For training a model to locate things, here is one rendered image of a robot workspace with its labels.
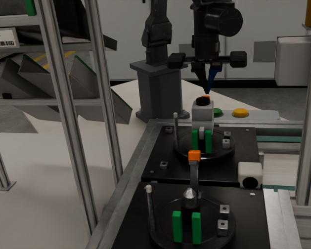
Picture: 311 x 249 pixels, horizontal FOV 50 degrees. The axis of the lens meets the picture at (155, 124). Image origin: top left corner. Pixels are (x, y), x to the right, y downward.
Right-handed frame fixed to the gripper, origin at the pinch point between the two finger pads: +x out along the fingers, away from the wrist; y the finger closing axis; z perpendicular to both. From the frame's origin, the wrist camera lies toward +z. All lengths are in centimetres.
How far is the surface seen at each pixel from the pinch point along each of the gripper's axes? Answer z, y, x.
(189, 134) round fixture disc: -9.6, 3.6, 10.2
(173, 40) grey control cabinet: 287, 63, 49
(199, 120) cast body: -15.7, 0.2, 3.6
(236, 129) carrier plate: -2.8, -7.2, 12.0
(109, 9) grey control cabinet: 286, 133, 12
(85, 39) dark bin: -18.3, 21.9, -14.8
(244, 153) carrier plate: -14.1, -9.2, 12.1
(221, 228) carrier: -41.4, -5.5, 8.9
